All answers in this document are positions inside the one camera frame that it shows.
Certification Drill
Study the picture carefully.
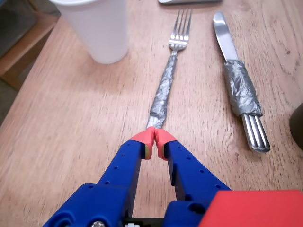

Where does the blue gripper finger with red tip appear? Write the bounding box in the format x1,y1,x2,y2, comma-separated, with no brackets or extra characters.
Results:
96,126,156,190
153,128,233,227

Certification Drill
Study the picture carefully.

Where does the taped metal fork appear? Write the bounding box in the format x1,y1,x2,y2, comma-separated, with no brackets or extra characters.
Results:
145,9,193,131

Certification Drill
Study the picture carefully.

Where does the tall gray glass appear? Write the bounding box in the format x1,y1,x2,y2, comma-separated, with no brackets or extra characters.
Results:
289,102,303,152

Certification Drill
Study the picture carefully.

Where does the taped metal knife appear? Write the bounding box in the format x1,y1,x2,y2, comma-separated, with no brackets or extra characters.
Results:
212,11,271,153

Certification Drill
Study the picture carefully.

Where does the white paper cup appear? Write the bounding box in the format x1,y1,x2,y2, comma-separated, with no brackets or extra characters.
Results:
48,0,130,64

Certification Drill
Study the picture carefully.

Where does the white flat plate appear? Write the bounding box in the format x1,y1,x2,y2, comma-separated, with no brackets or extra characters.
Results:
158,0,223,4

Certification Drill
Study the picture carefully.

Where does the red wrist camera mount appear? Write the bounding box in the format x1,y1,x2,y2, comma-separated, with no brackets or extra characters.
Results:
198,189,303,227

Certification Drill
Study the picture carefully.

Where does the wooden chair frame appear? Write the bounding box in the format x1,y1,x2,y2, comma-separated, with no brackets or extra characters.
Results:
0,0,59,90

